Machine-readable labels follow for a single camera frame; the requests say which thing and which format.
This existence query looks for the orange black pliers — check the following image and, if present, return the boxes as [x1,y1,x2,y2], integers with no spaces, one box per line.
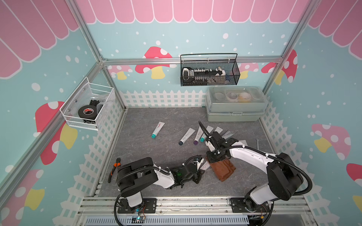
[107,157,121,183]

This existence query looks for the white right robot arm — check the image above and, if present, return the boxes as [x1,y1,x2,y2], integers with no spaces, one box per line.
[205,132,313,212]

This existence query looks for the white R&O tube red scribble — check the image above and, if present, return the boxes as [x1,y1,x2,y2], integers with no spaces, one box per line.
[214,127,223,134]

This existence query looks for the silver purple Protetix toothpaste tube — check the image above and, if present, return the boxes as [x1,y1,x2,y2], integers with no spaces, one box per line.
[222,130,234,139]

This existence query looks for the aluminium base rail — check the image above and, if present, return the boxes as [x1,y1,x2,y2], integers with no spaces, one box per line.
[73,196,317,226]

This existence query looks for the white dark cap toothpaste tube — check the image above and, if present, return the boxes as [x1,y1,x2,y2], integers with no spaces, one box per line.
[179,128,195,146]

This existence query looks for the white wire basket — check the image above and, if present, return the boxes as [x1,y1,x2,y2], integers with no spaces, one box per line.
[60,78,115,131]

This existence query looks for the black tape roll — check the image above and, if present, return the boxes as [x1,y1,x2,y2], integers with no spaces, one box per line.
[78,105,98,120]

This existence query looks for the white R&O purple cap tube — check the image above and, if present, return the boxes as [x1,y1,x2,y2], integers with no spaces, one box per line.
[193,127,203,145]

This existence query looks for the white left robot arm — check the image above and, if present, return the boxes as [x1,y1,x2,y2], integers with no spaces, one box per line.
[113,155,204,210]

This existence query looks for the brown cloth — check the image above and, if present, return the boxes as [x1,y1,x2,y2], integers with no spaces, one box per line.
[209,159,236,182]

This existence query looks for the black wire mesh basket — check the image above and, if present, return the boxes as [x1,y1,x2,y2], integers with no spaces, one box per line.
[180,53,240,86]

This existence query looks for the white green cap toothpaste tube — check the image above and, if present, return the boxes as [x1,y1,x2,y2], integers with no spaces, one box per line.
[200,126,214,142]

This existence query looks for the green plastic storage box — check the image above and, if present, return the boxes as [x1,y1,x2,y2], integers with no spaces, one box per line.
[205,86,268,122]

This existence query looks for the white pink cap toothpaste tube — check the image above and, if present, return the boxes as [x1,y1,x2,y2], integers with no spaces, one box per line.
[200,161,210,171]

